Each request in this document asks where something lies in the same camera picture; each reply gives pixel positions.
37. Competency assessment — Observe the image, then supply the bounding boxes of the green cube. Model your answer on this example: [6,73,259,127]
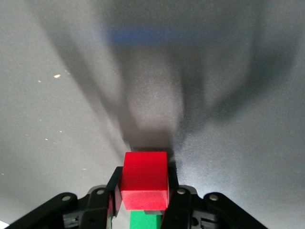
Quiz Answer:
[130,209,164,229]

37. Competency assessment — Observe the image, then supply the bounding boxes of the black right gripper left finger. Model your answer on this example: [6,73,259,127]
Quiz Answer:
[4,166,122,229]

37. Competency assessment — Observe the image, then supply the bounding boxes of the red cube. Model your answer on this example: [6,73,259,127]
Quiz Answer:
[120,151,170,211]

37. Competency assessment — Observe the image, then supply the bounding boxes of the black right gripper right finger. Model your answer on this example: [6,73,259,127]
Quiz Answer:
[161,164,270,229]

